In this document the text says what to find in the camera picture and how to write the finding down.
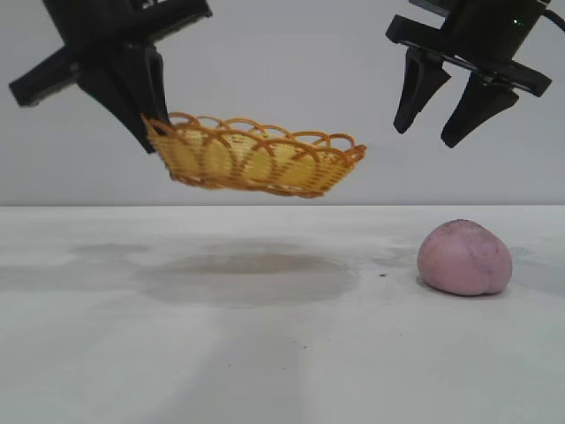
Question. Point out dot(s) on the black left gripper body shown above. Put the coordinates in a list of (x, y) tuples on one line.
[(106, 31)]

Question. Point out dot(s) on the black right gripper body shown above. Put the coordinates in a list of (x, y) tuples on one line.
[(485, 31)]

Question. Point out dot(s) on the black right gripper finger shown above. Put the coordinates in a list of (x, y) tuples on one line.
[(476, 108), (417, 88)]

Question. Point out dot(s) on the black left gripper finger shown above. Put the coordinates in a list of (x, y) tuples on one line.
[(121, 84), (156, 84)]

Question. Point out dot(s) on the yellow woven wicker basket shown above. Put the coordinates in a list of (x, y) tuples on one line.
[(256, 163)]

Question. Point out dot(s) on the pink peach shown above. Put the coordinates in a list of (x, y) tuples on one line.
[(463, 258)]

